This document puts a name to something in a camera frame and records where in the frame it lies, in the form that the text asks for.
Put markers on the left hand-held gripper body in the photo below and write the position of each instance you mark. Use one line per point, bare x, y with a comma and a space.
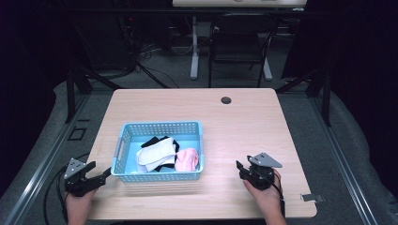
76, 179

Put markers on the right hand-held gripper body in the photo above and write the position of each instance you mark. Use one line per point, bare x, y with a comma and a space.
261, 171

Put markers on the pink sock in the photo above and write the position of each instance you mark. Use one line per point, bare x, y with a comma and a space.
187, 159

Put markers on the white sock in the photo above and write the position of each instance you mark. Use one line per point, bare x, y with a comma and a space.
156, 155

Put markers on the light blue plastic basket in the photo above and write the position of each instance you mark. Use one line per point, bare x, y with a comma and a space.
159, 152

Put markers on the black sock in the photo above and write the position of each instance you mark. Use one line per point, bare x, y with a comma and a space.
156, 140

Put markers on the person's right hand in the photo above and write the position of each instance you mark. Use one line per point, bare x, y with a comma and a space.
266, 193

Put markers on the person's left hand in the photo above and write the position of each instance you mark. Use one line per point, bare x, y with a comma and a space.
79, 203

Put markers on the black folding chair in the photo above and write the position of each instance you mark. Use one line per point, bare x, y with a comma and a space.
241, 43

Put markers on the white desk with metal legs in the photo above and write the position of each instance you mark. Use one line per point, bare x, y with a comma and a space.
219, 18

